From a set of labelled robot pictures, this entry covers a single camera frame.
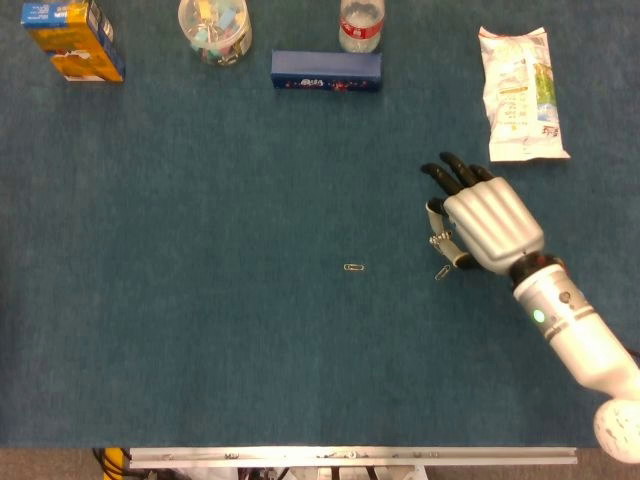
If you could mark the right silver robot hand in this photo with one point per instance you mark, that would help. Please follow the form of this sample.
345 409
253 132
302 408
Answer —
495 225

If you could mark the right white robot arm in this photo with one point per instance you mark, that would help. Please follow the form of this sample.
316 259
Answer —
575 330

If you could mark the clear jar of binder clips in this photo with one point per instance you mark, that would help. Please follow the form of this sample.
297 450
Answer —
215 35

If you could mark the silver paper clip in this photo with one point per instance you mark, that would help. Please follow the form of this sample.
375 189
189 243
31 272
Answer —
442 272
354 267

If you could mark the white green snack bag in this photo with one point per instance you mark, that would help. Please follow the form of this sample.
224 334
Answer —
520 95

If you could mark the dark blue rectangular box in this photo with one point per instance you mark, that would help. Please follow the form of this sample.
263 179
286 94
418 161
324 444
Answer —
325 67

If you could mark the water bottle with red label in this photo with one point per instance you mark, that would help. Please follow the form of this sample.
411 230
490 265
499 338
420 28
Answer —
360 30

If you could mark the teal felt table cloth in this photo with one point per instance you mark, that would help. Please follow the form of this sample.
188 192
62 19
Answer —
250 350

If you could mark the yellow blue carton box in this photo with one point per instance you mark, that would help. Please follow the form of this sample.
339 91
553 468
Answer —
75 50

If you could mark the aluminium profile rail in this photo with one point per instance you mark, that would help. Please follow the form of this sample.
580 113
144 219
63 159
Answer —
350 456

